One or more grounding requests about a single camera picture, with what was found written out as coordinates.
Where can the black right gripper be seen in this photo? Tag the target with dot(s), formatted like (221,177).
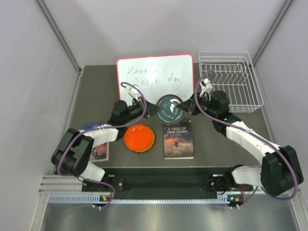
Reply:
(186,105)

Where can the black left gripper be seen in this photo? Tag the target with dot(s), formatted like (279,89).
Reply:
(151,109)

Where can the dark teal ceramic plate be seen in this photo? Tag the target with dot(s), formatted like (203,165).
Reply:
(170,114)

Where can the lime green plate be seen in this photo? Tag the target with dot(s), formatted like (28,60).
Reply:
(148,140)

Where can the orange plate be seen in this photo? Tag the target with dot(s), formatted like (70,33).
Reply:
(133,137)

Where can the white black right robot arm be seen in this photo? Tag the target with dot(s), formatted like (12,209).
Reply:
(280,169)

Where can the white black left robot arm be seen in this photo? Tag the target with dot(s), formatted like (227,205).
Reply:
(72,155)

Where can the Tale of Two Cities book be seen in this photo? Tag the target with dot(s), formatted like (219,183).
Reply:
(178,142)

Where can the pink framed whiteboard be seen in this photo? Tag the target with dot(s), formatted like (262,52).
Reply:
(158,76)

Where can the Jane Eyre book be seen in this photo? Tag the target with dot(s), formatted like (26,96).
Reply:
(99,153)

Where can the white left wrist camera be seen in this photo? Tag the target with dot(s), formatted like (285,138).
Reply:
(133,93)

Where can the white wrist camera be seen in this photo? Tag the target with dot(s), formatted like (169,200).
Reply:
(206,87)
(133,93)

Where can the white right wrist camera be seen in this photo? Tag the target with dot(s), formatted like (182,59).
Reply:
(206,87)

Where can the white wire dish rack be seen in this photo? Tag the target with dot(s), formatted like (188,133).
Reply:
(233,73)

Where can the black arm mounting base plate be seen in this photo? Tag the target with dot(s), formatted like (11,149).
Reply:
(164,182)

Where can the aluminium frame rail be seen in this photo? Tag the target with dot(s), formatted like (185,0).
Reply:
(69,190)

